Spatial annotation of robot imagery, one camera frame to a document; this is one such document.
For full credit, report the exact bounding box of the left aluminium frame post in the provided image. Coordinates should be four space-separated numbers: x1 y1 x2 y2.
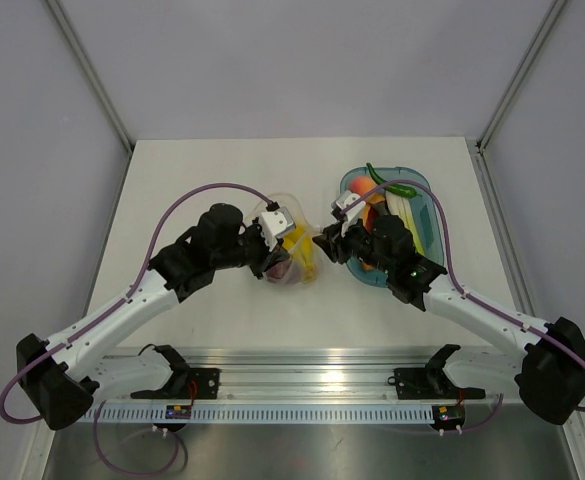
42 0 135 158

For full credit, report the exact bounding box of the teal plastic tray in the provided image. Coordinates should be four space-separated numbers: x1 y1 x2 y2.
340 165 445 288

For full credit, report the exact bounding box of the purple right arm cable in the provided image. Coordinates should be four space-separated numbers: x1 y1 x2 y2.
339 180 585 412

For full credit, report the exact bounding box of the yellow banana bunch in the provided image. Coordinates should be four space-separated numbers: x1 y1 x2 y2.
283 226 318 284

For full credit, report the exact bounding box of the right aluminium frame post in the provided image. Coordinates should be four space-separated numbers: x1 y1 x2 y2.
476 0 571 155

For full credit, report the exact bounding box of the red apple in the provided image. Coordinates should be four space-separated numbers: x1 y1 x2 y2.
265 259 302 285

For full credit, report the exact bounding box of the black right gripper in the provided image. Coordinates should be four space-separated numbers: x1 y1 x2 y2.
313 214 395 276

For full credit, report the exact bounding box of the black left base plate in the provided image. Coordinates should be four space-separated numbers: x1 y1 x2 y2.
130 367 221 400

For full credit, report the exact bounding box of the aluminium frame post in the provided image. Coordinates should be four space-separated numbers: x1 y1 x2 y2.
476 0 571 155
42 0 135 158

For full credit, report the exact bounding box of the green chili pepper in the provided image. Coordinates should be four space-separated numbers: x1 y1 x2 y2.
366 162 418 199

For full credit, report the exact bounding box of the clear zip top bag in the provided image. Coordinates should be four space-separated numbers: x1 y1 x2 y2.
264 193 321 287

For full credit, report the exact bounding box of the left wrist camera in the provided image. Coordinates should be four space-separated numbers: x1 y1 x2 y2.
256 207 296 250

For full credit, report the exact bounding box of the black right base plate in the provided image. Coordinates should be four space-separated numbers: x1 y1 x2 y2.
387 367 486 401

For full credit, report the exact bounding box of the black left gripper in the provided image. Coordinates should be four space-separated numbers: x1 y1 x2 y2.
212 217 290 280

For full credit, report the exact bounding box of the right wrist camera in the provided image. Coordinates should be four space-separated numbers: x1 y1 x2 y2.
332 190 366 227

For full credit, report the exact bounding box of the orange carrot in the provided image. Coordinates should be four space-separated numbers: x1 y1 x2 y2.
362 203 380 233

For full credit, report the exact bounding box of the white slotted cable duct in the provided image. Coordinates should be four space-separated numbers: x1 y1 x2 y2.
79 402 434 425

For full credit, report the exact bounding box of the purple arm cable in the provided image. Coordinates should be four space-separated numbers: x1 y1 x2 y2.
339 180 585 412
0 182 279 422

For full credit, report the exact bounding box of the orange peach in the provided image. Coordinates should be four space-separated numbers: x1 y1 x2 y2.
348 176 377 196

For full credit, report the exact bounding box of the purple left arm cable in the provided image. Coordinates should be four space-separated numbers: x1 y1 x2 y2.
0 182 279 422

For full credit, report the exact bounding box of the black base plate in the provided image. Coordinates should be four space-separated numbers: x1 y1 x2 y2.
387 367 486 401
130 367 221 400

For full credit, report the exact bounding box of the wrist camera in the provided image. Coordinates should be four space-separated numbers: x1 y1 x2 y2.
256 207 296 250
332 190 366 227

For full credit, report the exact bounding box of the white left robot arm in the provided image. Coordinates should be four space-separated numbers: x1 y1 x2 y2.
16 203 296 430

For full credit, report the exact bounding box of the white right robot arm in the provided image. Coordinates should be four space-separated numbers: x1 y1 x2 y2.
313 216 585 425

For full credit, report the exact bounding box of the aluminium mounting rail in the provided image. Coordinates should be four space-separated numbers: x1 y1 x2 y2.
39 347 581 404

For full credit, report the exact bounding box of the yellow green corn cob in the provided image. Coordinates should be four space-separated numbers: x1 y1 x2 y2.
385 192 426 255

